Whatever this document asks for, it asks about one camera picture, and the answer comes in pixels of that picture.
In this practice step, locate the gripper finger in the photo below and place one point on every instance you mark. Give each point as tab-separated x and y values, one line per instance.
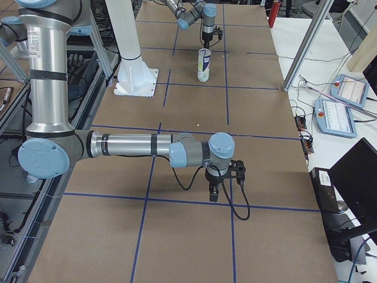
213	192
207	44

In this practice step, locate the clear plastic tennis ball can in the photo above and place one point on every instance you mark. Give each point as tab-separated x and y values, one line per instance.
203	68

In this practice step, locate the red fire extinguisher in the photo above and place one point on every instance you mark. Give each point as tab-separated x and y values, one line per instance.
274	12

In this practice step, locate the orange terminal block lower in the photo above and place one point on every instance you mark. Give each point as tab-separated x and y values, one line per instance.
307	144

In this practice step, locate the orange terminal block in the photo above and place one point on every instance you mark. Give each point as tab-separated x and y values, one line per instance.
307	144
300	122

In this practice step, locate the orange terminal block upper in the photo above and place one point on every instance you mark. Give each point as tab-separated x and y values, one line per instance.
300	122

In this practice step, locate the black computer box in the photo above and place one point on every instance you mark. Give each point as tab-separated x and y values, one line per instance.
325	192

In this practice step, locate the near teach pendant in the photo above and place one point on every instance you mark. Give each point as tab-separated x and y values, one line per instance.
334	119

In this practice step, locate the teach pendant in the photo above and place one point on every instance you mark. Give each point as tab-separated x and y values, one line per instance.
334	119
350	90

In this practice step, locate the black monitor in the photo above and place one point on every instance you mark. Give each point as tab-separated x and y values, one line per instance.
354	177

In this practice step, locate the far teach pendant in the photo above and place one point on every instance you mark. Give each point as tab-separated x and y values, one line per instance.
350	90

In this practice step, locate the wooden board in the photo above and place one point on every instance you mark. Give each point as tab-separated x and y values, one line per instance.
365	14

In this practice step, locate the white pedestal column with base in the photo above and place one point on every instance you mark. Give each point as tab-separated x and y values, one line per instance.
134	77

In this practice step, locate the aluminium frame post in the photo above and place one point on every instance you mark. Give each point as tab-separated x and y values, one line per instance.
308	39

